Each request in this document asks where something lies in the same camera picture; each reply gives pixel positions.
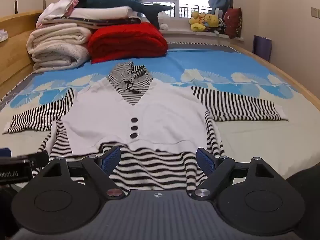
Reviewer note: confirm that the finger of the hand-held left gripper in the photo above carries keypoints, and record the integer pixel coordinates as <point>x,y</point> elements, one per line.
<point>40,158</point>
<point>5,152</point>

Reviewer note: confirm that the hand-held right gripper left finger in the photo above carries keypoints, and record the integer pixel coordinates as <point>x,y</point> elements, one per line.
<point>111,158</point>

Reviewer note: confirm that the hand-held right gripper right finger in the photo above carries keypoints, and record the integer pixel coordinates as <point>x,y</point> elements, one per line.
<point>206,160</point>

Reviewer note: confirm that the striped white sweater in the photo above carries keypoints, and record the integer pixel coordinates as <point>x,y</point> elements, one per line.
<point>155,110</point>

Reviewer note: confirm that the blue patterned bed sheet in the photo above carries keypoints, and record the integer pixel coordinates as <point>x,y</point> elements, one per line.
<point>250,140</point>

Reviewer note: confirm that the person's dark clothing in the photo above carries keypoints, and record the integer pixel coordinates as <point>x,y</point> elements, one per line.
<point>305,183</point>

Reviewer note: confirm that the speckled cream folded blanket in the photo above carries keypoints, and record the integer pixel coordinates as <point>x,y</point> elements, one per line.
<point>60,58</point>

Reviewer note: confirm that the small white packets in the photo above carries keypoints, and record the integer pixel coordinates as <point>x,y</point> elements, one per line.
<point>3,35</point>

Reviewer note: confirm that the red folded blanket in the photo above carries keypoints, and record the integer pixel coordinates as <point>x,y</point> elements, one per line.
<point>127,42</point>

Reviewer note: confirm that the white windowsill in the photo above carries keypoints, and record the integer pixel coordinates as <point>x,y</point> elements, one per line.
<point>182,33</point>

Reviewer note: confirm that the striped plush toy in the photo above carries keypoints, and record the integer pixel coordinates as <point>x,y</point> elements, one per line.
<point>220,26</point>

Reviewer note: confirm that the dark patterned folded cloth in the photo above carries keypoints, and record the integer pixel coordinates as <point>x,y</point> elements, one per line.
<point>112,21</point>

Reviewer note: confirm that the yellow plush toy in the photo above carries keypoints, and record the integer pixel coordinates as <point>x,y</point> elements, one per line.
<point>197,21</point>
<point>212,20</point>

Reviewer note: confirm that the red cushion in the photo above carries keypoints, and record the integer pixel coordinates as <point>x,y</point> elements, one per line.
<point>233,22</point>

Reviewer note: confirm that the white plush ball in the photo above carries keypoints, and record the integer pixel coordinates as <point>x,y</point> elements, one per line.
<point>164,26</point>

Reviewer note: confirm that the white folded blanket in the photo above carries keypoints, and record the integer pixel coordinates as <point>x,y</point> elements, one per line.
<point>100,12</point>

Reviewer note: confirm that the pink white cloth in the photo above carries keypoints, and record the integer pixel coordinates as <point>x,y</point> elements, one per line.
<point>56,10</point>

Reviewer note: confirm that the teal shark plush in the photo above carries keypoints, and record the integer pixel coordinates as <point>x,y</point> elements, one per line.
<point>112,1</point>

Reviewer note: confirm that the wooden bed frame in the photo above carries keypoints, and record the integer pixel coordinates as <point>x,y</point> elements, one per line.
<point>15,55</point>

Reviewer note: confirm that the wall switch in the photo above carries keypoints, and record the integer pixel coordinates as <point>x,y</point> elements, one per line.
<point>315,12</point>

